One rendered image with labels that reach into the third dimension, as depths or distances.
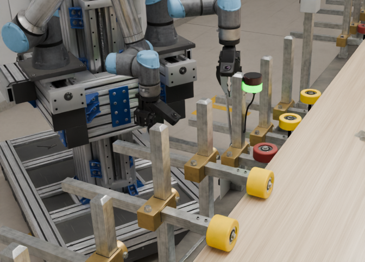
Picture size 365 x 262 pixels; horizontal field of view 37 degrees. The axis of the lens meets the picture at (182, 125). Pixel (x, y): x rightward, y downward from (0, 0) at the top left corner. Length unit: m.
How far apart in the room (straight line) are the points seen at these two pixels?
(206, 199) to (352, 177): 0.44
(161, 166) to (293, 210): 0.39
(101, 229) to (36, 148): 2.21
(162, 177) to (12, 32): 0.91
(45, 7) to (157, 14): 0.55
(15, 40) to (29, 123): 2.24
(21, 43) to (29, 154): 1.41
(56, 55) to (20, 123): 2.13
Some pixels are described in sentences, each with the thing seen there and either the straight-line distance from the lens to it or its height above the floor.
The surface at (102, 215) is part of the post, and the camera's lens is 1.19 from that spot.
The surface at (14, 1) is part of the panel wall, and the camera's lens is 4.47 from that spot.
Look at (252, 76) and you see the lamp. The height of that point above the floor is 1.14.
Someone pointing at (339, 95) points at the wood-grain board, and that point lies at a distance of 2.22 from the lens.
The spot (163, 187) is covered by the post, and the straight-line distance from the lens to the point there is 1.40.
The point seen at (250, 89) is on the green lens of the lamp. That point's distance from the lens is 1.73.
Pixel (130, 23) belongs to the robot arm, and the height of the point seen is 1.24.
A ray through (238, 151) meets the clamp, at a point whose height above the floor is 0.87.
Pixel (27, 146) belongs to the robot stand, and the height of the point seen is 0.21.
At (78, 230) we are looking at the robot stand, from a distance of 2.64.
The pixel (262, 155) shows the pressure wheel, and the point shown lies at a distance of 1.75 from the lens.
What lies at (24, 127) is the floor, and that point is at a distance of 4.19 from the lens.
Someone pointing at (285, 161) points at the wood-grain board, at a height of 0.90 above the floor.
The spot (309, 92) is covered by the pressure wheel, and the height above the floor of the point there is 0.91.
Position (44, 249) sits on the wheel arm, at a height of 0.96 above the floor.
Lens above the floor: 1.77
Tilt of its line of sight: 27 degrees down
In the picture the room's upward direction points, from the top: 2 degrees counter-clockwise
